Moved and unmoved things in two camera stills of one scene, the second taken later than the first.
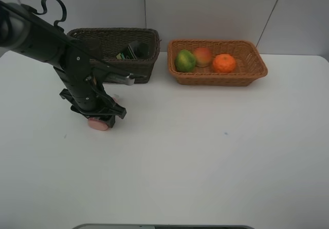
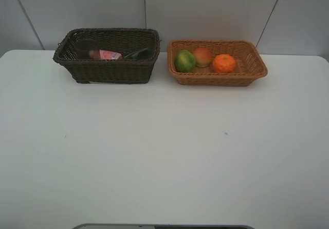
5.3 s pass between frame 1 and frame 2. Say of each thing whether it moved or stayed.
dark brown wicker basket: stayed
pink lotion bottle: moved
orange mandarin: stayed
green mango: stayed
